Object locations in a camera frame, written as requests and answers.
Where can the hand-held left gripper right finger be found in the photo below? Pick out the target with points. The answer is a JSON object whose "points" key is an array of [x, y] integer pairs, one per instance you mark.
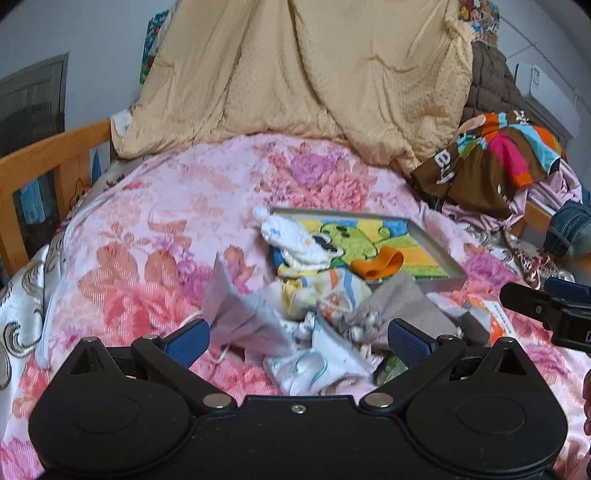
{"points": [[408, 342]]}

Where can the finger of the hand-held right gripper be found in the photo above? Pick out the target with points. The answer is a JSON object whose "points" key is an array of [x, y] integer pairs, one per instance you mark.
{"points": [[524, 297], [565, 288]]}

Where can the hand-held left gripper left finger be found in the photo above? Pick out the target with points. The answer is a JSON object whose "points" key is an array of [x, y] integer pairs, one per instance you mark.
{"points": [[188, 342]]}

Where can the taupe towel with floral edge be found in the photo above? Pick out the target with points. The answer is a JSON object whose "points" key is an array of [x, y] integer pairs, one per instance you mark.
{"points": [[401, 295]]}

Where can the grey sock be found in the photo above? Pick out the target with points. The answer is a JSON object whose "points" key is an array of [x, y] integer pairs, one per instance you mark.
{"points": [[240, 318]]}

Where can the grey shallow tray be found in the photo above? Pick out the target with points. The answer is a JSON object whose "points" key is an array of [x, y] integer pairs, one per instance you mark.
{"points": [[429, 258]]}

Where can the white printed cloth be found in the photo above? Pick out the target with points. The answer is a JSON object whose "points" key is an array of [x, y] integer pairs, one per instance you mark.
{"points": [[318, 369]]}

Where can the white sock bundle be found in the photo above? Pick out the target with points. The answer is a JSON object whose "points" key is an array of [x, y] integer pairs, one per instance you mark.
{"points": [[288, 240]]}

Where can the person's right hand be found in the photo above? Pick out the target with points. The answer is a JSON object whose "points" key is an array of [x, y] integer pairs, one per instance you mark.
{"points": [[587, 401]]}

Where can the green plastic bag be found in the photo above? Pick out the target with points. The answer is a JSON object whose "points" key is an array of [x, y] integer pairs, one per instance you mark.
{"points": [[390, 371]]}

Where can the orange white packet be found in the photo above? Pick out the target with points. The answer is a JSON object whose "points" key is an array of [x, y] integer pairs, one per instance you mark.
{"points": [[496, 323]]}

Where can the blue jeans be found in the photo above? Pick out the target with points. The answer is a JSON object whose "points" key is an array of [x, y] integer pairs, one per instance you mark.
{"points": [[570, 228]]}

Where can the orange sock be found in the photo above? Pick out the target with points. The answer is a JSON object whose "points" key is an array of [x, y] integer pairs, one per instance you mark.
{"points": [[376, 267]]}

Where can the pink floral bedsheet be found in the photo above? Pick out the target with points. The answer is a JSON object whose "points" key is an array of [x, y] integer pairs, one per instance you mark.
{"points": [[152, 240]]}

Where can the colourful cartoon towel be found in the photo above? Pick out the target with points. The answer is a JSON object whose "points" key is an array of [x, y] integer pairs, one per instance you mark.
{"points": [[360, 235]]}

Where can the brown multicolour striped garment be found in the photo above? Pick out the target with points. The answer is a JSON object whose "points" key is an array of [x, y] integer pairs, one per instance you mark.
{"points": [[480, 170]]}

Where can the white gold swirl bedsheet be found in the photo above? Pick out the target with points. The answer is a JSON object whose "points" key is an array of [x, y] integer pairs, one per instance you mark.
{"points": [[18, 314]]}

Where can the white air conditioner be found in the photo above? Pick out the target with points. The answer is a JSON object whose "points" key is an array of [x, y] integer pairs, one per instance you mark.
{"points": [[549, 104]]}

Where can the brown quilted blanket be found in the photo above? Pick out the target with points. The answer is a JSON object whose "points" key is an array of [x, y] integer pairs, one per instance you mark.
{"points": [[491, 83]]}

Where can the beige quilt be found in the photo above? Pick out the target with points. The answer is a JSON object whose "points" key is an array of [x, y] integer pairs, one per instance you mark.
{"points": [[286, 78]]}

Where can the wooden bed frame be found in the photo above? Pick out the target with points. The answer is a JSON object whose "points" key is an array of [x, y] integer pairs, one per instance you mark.
{"points": [[55, 152]]}

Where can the colourful wall poster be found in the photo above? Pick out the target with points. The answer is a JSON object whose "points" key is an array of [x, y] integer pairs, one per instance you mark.
{"points": [[157, 41]]}

